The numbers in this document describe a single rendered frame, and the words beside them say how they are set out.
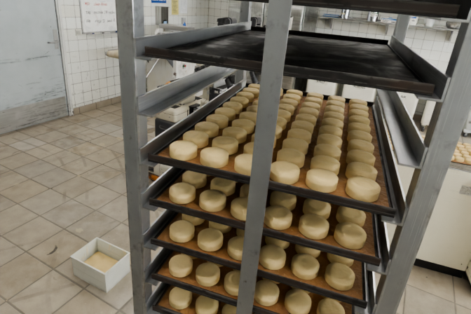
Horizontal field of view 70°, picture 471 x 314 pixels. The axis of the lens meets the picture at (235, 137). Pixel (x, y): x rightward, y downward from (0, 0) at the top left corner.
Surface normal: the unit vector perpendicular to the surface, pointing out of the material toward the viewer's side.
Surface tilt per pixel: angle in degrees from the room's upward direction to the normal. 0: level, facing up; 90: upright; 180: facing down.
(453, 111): 90
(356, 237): 0
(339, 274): 0
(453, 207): 90
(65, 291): 0
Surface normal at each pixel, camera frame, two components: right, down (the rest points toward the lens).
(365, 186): 0.07, -0.92
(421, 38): -0.48, 0.31
